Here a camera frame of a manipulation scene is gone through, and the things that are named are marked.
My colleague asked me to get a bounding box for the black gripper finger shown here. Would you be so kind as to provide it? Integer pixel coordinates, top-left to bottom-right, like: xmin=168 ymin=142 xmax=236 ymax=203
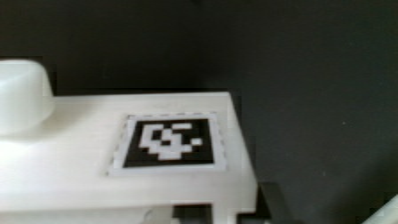
xmin=236 ymin=182 xmax=303 ymax=224

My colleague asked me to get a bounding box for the white drawer with knob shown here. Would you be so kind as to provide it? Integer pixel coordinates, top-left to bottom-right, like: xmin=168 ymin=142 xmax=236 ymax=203
xmin=0 ymin=60 xmax=257 ymax=224

